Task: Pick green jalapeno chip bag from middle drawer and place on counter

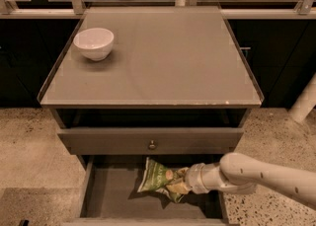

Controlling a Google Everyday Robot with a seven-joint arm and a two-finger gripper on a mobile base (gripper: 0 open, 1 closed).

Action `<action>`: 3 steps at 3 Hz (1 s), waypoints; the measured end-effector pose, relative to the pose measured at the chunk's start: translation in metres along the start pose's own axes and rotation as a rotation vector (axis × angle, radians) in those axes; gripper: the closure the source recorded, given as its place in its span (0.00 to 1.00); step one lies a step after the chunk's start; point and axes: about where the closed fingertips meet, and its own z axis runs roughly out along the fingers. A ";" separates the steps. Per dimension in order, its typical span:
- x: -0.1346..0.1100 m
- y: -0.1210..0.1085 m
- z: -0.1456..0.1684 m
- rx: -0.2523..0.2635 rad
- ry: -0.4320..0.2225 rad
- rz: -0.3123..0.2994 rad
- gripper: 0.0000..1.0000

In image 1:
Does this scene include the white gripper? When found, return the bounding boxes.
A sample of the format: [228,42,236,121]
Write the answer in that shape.
[166,163,209,194]

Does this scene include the green jalapeno chip bag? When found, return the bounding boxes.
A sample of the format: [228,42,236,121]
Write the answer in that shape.
[137,157,185,203]

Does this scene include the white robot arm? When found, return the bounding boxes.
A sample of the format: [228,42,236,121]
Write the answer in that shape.
[167,152,316,209]

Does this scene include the round metal drawer knob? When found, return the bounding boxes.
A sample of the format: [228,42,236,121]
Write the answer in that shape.
[148,140,157,150]

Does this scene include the open grey middle drawer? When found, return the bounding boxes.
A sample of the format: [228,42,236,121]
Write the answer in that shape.
[62,156,238,226]

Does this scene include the grey drawer cabinet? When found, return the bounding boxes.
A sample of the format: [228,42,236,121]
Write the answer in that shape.
[37,5,266,226]

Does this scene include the grey top drawer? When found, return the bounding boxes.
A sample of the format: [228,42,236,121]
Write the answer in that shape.
[58,127,243,155]

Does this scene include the white ceramic bowl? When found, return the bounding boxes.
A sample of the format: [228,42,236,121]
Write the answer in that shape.
[73,28,115,61]

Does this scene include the white cylindrical post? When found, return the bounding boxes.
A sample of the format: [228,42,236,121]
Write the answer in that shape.
[288,74,316,122]

